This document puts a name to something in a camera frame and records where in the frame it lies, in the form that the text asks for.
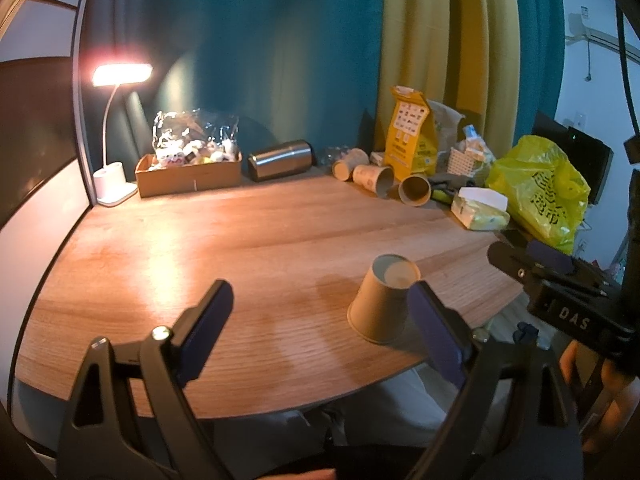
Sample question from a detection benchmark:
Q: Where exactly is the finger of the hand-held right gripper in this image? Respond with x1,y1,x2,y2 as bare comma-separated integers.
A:
487,241,547,287
527,239,576,276

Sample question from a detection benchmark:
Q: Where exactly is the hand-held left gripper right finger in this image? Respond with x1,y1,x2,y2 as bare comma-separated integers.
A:
406,280,584,480

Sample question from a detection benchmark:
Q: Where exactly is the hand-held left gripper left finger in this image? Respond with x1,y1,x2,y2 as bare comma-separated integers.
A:
57,280,235,480

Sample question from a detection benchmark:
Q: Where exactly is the brown paper cup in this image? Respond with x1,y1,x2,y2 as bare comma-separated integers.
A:
398,174,432,208
347,254,422,345
331,149,370,182

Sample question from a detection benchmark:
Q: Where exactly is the printed paper cup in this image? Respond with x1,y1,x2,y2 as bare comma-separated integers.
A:
352,164,396,197

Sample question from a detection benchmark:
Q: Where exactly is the person's right hand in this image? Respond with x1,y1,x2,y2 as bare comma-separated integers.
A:
559,344,640,461

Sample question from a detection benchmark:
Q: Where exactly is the tissue pack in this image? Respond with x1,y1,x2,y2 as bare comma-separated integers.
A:
451,186,511,232

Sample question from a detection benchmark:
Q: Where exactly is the yellow plastic bag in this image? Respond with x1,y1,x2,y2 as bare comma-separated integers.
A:
486,135,591,256

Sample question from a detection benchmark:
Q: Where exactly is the dark cloth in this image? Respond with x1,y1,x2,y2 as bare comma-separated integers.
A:
427,172,477,206

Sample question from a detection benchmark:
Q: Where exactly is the black monitor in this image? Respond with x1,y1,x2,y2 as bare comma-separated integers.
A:
531,110,615,206

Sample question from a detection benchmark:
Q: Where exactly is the white woven basket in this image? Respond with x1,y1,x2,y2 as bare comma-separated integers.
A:
446,146,494,177

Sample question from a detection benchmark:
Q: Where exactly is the clear packet of snacks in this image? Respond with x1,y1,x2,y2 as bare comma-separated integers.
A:
461,124,494,159

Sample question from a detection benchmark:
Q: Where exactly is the cardboard box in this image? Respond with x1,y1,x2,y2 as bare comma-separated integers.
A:
135,152,244,199

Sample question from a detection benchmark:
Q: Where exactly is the grey paper bag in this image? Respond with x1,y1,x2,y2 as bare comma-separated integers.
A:
427,100,469,167

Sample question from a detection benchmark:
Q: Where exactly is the yellow paper bag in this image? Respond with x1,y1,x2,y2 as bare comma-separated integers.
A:
384,86,439,177

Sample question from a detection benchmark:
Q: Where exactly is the white desk lamp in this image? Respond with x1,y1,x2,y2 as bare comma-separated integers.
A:
91,62,153,207

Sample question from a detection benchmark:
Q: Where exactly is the stainless steel tumbler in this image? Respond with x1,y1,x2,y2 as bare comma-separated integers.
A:
247,139,315,183

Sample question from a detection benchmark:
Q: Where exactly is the clear plastic snack bag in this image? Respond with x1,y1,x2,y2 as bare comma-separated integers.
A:
151,109,240,166

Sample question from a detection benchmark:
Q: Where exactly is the teal curtain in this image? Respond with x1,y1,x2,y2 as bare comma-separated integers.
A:
82,0,387,192
509,0,567,137

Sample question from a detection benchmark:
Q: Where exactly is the white air conditioner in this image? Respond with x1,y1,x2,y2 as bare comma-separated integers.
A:
565,24,640,65

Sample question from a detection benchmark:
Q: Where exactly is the yellow curtain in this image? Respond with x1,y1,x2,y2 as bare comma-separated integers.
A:
375,0,519,161

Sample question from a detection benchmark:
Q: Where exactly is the black cable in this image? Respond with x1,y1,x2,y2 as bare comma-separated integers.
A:
616,7,640,137

